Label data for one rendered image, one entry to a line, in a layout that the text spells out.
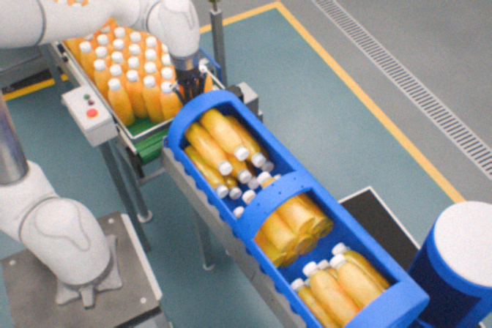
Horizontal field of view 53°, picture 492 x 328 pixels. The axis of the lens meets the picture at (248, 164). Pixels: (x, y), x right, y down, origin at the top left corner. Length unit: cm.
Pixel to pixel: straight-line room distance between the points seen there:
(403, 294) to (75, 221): 81
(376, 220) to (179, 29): 160
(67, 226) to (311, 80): 240
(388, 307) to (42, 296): 92
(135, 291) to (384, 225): 150
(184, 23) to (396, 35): 266
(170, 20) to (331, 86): 215
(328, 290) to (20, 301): 84
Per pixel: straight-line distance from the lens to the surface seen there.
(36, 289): 155
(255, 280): 162
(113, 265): 148
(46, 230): 130
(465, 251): 159
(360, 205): 264
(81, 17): 115
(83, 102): 184
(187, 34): 138
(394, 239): 258
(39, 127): 342
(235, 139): 151
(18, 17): 102
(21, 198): 140
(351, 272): 130
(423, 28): 397
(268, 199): 134
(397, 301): 125
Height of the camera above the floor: 236
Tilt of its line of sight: 54 degrees down
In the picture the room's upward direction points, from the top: 2 degrees counter-clockwise
